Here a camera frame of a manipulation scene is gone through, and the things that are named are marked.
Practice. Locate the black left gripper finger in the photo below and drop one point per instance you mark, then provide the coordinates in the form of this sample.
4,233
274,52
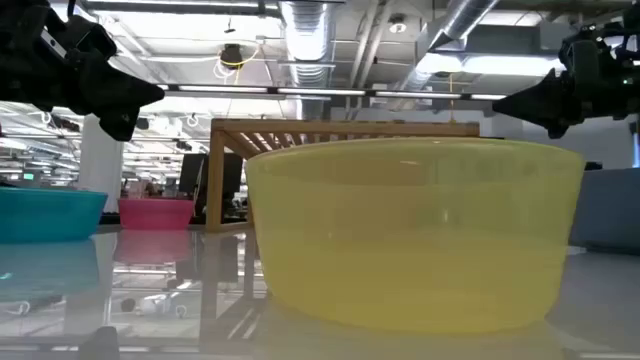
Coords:
120,125
120,92

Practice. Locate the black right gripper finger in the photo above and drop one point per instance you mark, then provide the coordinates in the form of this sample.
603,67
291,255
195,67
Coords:
557,129
540,100

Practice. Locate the pink plastic bowl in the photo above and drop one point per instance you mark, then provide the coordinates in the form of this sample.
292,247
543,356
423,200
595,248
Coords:
155,214

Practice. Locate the wooden slatted shelf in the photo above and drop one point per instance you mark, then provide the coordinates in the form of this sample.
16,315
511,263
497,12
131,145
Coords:
350,128

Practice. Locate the white round pillar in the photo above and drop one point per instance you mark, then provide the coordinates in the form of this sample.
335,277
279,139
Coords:
100,165

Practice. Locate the black computer monitor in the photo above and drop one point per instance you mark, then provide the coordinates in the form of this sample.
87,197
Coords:
192,175

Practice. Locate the cyan plastic bowl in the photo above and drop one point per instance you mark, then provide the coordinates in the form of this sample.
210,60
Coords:
45,215

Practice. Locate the yellow plastic bowl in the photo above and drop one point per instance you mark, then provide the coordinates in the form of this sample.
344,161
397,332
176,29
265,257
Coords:
415,240

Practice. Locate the long ceiling light strip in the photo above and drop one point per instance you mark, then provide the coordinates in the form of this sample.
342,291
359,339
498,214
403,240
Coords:
320,91

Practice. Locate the silver ventilation duct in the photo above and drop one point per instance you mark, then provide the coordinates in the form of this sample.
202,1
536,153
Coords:
450,30
306,35

